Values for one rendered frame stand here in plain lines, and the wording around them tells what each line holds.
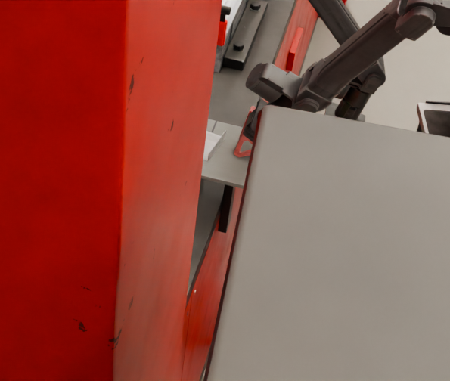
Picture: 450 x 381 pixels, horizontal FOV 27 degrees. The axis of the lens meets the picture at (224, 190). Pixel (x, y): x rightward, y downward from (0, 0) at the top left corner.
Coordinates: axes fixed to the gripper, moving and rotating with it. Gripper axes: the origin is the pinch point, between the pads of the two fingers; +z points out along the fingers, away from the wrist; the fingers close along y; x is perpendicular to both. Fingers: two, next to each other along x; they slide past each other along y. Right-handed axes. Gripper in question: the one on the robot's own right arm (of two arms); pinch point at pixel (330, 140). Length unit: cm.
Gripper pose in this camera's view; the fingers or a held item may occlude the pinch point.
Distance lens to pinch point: 235.8
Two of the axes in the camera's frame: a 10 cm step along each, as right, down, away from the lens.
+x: -2.0, 6.7, -7.1
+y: -9.3, -3.7, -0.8
